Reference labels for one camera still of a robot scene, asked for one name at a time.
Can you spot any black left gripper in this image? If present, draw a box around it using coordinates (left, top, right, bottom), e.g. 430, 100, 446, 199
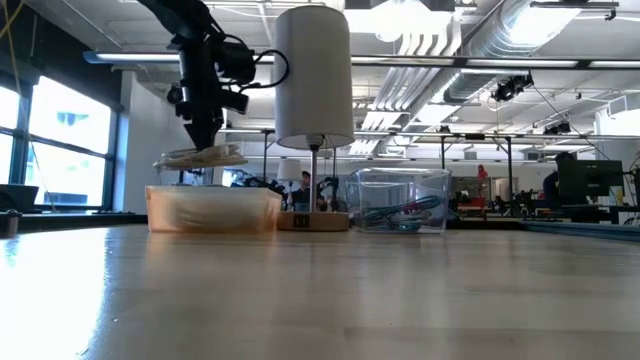
167, 39, 250, 152

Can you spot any beige network cable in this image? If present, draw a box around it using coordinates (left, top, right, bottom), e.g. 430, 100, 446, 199
152, 143, 250, 172

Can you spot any short teal cable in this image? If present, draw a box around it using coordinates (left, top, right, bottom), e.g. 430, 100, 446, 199
369, 219, 431, 233

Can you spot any red cable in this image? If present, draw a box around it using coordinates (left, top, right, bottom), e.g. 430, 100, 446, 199
397, 199, 431, 214

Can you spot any long teal cable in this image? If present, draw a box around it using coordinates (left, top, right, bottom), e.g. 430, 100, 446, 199
362, 195, 444, 222

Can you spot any table lamp with white shade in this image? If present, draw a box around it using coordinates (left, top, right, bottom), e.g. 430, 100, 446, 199
273, 4, 356, 233

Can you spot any clear plastic bin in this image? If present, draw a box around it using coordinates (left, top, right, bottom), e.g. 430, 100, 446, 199
344, 167, 453, 235

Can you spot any dark flat screen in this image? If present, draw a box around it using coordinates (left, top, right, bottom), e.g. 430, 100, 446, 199
0, 183, 40, 212

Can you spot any long overhead light bar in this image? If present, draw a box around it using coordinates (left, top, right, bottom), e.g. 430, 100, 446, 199
82, 49, 640, 71

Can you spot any small dark cylinder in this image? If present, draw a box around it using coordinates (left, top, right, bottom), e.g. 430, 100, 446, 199
0, 208, 22, 239

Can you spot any black computer monitor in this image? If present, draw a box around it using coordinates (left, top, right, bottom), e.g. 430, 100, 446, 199
557, 159, 625, 205

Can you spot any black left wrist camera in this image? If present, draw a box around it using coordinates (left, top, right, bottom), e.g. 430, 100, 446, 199
217, 40, 257, 85

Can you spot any window with dark frame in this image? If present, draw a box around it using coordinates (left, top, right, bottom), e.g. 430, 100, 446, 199
0, 74, 124, 211

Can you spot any silver ceiling duct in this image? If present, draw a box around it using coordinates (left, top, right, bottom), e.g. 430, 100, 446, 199
439, 0, 586, 106

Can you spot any black ceiling-mounted camera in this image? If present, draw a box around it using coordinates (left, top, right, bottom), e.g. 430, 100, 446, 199
491, 73, 535, 103

